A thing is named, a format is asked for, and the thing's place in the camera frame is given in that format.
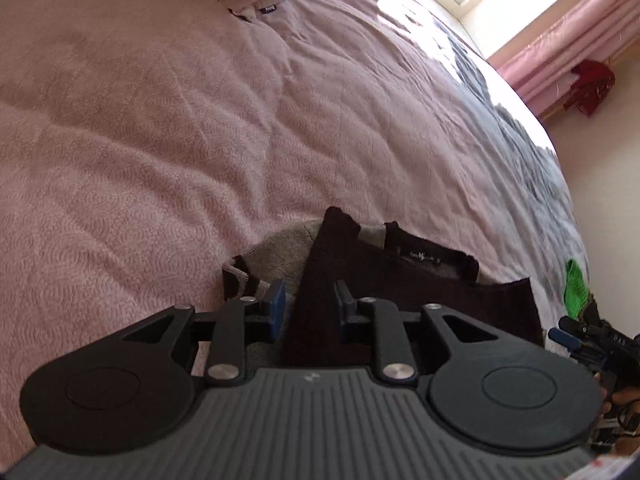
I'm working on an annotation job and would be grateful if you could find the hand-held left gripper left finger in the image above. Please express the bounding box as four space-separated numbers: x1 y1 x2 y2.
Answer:
120 280 287 387

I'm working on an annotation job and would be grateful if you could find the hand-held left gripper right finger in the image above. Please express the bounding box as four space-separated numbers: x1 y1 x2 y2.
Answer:
334 280 497 387

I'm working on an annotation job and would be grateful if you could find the dark brown and grey sweater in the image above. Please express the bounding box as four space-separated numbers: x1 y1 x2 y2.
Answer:
222 206 545 368

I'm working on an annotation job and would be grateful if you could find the person's right hand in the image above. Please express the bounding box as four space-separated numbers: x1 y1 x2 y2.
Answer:
602 387 640 415

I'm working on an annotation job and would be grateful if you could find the green cloth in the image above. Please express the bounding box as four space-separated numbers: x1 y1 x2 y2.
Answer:
564 259 589 322

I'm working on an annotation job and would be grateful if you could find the pink and grey bed quilt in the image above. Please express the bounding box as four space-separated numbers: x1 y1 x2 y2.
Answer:
0 0 593 463

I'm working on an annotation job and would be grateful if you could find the red cloth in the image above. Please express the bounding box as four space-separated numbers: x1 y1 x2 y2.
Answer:
563 59 617 119

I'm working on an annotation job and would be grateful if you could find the pink curtain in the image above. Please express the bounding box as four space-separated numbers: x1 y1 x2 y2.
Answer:
487 0 640 122

